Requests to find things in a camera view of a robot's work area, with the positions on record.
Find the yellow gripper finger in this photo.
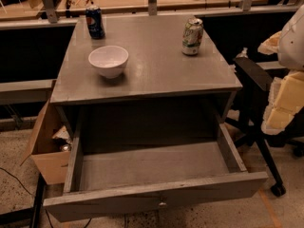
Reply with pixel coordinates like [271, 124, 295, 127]
[261, 70, 304, 135]
[257, 31, 281, 55]

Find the green 7up can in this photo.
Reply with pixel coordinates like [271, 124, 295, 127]
[182, 17, 203, 55]

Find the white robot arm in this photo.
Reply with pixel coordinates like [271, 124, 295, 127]
[257, 5, 304, 135]

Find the silver drawer knob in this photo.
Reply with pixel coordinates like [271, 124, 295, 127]
[158, 200, 167, 208]

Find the blue pepsi can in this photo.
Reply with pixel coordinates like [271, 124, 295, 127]
[85, 5, 105, 39]

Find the open grey top drawer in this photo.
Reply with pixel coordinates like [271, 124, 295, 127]
[44, 124, 268, 222]

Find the black office chair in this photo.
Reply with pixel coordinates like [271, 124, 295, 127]
[226, 57, 304, 197]

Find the white ceramic bowl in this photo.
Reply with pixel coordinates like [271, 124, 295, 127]
[88, 46, 129, 79]

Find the brown cardboard box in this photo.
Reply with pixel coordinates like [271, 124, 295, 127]
[20, 79, 72, 186]

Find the black floor cable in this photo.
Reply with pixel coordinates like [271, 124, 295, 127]
[0, 166, 34, 197]

